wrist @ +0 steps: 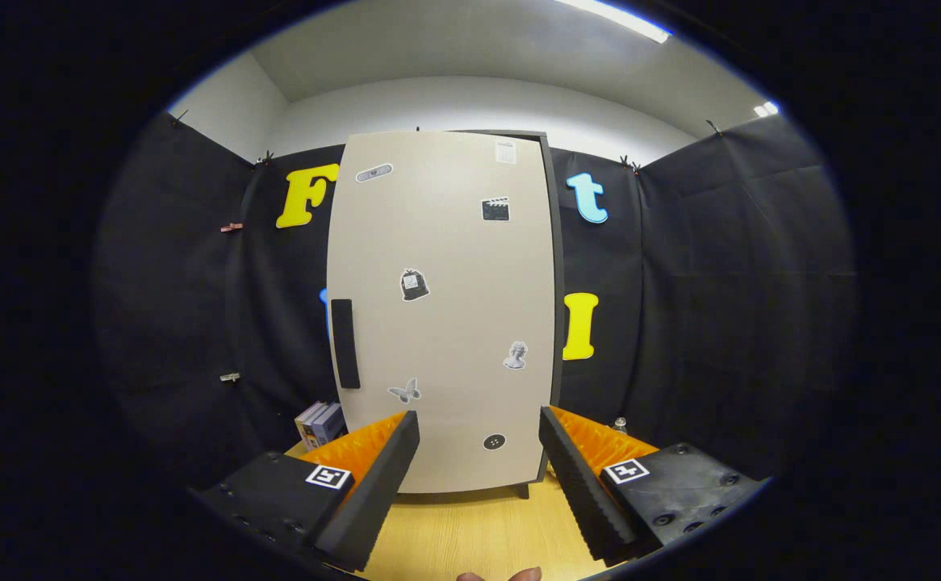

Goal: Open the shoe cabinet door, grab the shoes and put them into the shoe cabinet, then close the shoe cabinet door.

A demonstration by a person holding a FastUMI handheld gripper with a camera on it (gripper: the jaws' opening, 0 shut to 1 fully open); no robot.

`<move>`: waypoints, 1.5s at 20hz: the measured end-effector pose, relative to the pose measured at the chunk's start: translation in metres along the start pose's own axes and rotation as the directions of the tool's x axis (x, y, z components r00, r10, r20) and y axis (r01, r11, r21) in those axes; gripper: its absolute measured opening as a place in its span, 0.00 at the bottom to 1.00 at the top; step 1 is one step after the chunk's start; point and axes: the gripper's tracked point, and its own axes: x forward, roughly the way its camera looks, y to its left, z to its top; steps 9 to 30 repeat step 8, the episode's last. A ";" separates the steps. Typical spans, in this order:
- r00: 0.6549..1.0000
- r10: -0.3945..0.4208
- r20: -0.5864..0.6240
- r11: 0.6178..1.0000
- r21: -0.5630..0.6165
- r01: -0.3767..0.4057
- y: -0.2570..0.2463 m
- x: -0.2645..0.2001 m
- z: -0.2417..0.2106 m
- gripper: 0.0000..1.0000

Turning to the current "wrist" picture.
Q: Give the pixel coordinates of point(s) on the small ceiling light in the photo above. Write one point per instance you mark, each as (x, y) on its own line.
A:
(767, 109)

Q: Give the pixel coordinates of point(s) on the black backdrop cloth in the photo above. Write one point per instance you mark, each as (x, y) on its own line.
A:
(721, 282)

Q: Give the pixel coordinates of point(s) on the beige shoe cabinet door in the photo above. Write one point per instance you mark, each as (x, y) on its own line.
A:
(446, 323)

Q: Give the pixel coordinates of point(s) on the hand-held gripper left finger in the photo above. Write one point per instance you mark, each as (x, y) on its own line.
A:
(374, 492)

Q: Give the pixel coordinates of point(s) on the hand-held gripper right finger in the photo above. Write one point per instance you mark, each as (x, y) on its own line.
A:
(579, 484)

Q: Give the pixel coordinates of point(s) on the grey shoe cabinet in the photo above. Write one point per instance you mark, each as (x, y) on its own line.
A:
(558, 282)

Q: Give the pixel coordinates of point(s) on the white book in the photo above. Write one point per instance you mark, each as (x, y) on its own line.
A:
(303, 421)

